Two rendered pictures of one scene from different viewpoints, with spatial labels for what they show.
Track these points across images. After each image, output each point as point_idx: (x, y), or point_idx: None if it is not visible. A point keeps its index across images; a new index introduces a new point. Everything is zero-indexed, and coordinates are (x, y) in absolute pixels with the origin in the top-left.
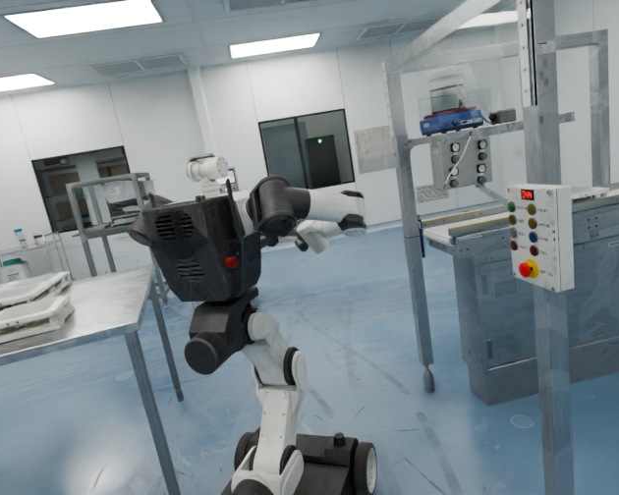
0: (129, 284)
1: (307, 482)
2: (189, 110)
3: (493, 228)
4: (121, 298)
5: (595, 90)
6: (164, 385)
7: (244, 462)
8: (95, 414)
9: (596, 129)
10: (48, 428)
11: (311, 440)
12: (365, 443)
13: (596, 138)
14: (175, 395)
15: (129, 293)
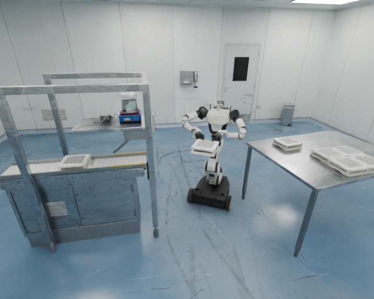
0: (289, 164)
1: (206, 186)
2: None
3: (125, 156)
4: (273, 153)
5: (13, 122)
6: (325, 275)
7: (220, 174)
8: (344, 253)
9: (21, 144)
10: (363, 247)
11: (206, 194)
12: (189, 191)
13: (22, 149)
14: (304, 261)
15: (275, 156)
